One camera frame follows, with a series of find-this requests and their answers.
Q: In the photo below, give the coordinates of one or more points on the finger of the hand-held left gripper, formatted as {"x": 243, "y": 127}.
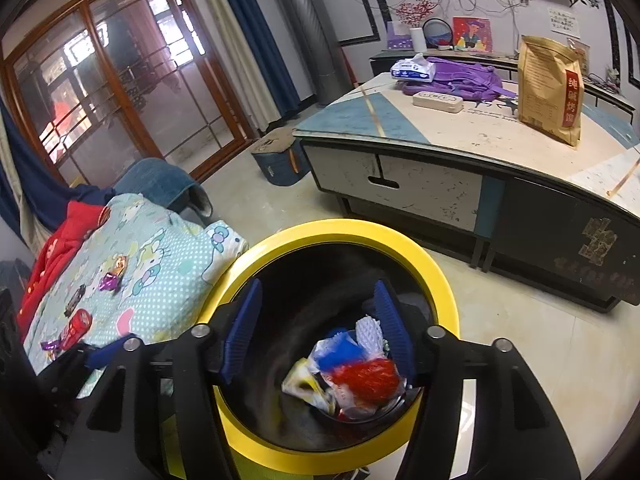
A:
{"x": 107, "y": 352}

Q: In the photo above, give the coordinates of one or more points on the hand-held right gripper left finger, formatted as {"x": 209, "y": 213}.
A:
{"x": 242, "y": 335}

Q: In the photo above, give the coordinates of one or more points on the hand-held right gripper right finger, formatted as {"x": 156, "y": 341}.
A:
{"x": 395, "y": 330}

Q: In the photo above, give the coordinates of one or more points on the white foam fruit net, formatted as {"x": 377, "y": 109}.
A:
{"x": 367, "y": 332}

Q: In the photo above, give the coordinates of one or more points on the red candy wrapper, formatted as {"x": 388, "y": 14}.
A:
{"x": 76, "y": 327}

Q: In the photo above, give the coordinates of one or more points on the red plastic bag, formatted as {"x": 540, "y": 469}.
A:
{"x": 370, "y": 377}

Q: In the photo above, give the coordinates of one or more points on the blue plastic piece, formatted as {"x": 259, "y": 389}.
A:
{"x": 340, "y": 358}

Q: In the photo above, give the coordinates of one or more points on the yellow and white snack packet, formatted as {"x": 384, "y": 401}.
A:
{"x": 300, "y": 380}

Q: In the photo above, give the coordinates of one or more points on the white and orange plastic bag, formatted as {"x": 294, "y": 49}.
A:
{"x": 322, "y": 347}

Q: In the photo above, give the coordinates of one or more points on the yellow and black trash bin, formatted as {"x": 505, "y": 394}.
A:
{"x": 350, "y": 240}

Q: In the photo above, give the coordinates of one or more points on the purple candy wrapper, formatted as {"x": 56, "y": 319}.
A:
{"x": 109, "y": 281}
{"x": 50, "y": 346}

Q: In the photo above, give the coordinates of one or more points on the brown snack wrapper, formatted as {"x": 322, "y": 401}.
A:
{"x": 75, "y": 299}

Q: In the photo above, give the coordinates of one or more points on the cartoon cat printed bedsheet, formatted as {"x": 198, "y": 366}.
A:
{"x": 165, "y": 285}

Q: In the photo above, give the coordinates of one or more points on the printed foil candy wrapper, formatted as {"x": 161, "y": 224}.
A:
{"x": 119, "y": 264}

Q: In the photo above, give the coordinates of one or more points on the red flowered blanket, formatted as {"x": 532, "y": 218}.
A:
{"x": 60, "y": 245}

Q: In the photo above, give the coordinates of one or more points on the blue jeans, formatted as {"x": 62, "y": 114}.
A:
{"x": 155, "y": 182}

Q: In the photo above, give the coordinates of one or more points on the blue stool with brown top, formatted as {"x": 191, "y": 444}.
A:
{"x": 277, "y": 160}

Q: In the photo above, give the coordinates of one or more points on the dark blue curtain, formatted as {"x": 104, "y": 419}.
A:
{"x": 270, "y": 35}
{"x": 30, "y": 180}

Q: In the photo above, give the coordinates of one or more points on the blue and beige coffee table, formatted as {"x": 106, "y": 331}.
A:
{"x": 450, "y": 145}

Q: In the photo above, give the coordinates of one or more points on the beige curtain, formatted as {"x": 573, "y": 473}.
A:
{"x": 7, "y": 160}
{"x": 235, "y": 45}

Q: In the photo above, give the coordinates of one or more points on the beige power strip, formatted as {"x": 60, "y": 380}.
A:
{"x": 437, "y": 101}

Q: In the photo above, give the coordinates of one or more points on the white tissue packet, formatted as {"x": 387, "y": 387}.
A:
{"x": 410, "y": 69}

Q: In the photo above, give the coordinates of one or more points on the purple backpack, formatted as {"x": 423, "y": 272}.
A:
{"x": 465, "y": 77}

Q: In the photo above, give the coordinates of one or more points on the wooden glass sliding door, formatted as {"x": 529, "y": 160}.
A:
{"x": 125, "y": 85}

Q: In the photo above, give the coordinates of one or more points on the brown paper food bag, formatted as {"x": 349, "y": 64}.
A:
{"x": 545, "y": 90}

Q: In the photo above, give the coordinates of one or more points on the white cylinder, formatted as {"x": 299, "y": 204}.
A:
{"x": 418, "y": 40}

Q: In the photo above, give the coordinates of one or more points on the purple box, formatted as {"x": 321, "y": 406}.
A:
{"x": 399, "y": 37}

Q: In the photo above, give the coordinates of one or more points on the round blue ornament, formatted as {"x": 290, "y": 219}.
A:
{"x": 437, "y": 34}

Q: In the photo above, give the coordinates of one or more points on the colourful painting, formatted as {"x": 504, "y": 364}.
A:
{"x": 472, "y": 35}

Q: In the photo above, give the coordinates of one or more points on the silver standing air conditioner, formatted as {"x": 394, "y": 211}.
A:
{"x": 310, "y": 30}

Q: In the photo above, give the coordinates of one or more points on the red branch decoration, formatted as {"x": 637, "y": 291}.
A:
{"x": 415, "y": 10}

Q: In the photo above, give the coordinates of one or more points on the white paper wall note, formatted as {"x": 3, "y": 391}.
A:
{"x": 563, "y": 22}

